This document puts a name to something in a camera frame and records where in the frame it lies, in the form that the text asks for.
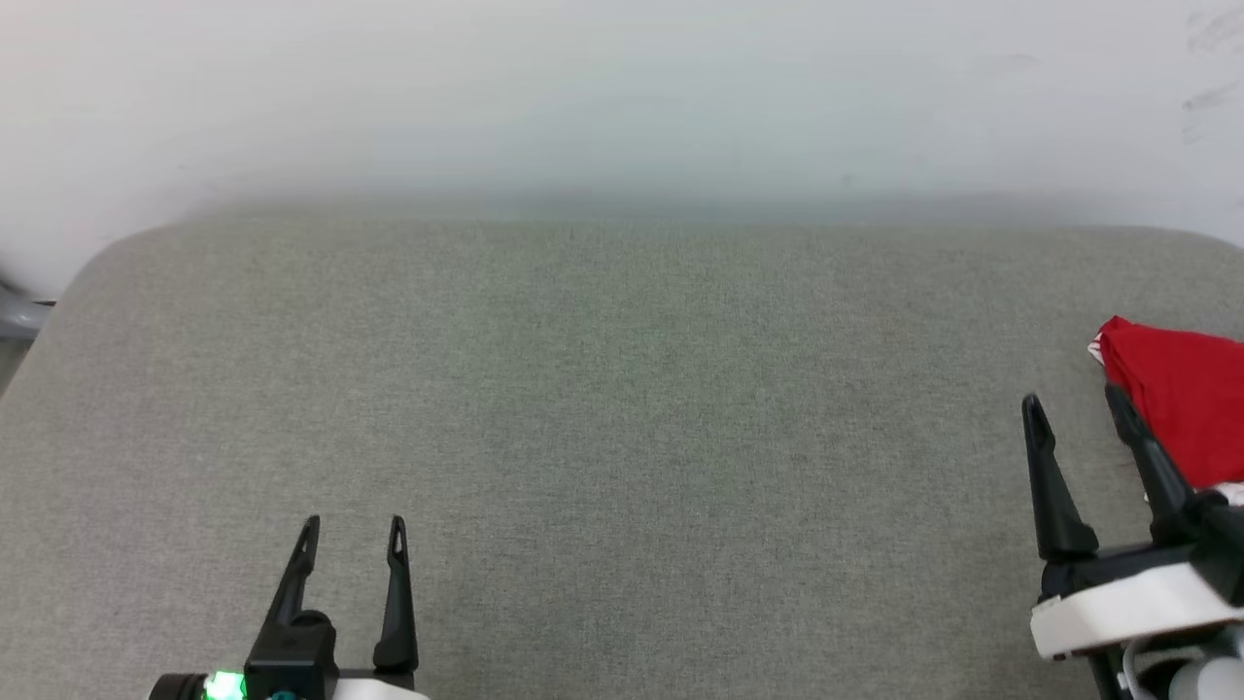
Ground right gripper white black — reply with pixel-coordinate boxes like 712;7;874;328
1020;384;1244;700

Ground red and white jersey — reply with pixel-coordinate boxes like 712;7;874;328
1088;316;1244;507

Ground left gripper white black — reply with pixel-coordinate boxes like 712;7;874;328
148;515;433;700

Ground grey fabric sofa seat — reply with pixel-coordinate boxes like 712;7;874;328
0;219;1244;700

